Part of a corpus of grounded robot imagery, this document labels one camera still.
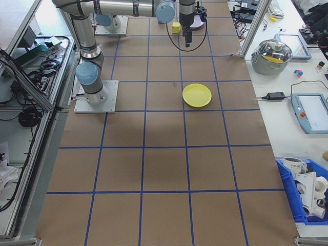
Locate black electronics box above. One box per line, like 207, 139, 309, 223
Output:
237, 12, 255, 23

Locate glass pot lid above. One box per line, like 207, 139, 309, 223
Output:
257, 38, 293, 64

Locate yellow plastic plate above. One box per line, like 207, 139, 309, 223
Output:
182, 83, 213, 109

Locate green flat board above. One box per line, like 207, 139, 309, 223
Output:
24, 43, 49, 61

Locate black laptop white label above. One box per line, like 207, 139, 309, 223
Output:
239, 0, 260, 14

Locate white printed mug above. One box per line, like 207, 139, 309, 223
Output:
282, 156, 308, 175

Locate loose black cable bundle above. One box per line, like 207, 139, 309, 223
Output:
39, 59, 62, 71

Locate coiled black cable bundle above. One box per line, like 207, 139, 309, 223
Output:
18, 107, 39, 128

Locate blue plastic bin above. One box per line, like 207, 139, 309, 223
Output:
276, 158, 328, 226

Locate white square base plate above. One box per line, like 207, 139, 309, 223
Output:
73, 80, 120, 114
94, 15, 129, 36

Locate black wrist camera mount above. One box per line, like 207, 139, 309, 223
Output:
194, 6, 208, 23

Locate aluminium profile post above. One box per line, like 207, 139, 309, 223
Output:
237, 0, 272, 60

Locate tangled black table cables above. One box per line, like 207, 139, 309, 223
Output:
232, 6, 251, 40

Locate black fabric bag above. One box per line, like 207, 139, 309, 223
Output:
294, 0, 328, 29

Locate white crumpled cloth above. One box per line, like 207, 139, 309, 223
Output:
0, 158, 19, 192

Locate white keyboard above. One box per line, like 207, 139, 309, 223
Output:
268, 0, 285, 19

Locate grey metal box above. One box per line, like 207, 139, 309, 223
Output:
17, 25, 36, 48

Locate steel cooking pot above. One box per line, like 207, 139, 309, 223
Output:
251, 51, 290, 76

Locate blue grey teach pendant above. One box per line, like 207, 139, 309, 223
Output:
291, 93, 328, 135
274, 33, 312, 60

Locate purple plastic plate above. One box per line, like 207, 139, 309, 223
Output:
191, 14, 207, 30

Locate V-shaped metal bar frame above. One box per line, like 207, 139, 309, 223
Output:
0, 0, 77, 240

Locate white pipe fitting assembly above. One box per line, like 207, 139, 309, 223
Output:
294, 171, 328, 219

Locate black adapter cable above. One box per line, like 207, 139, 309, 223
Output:
256, 80, 328, 100

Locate black power adapter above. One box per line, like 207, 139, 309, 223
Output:
266, 92, 286, 101

